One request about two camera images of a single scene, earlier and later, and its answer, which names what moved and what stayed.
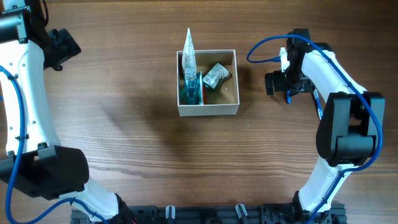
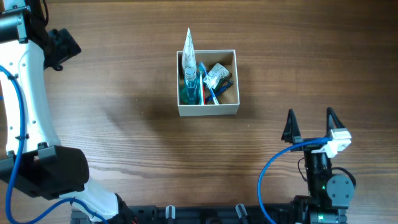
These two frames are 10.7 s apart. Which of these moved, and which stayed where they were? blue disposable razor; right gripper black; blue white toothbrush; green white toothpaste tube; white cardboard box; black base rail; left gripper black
Moved: blue disposable razor; right gripper black; blue white toothbrush
Stayed: left gripper black; green white toothpaste tube; black base rail; white cardboard box
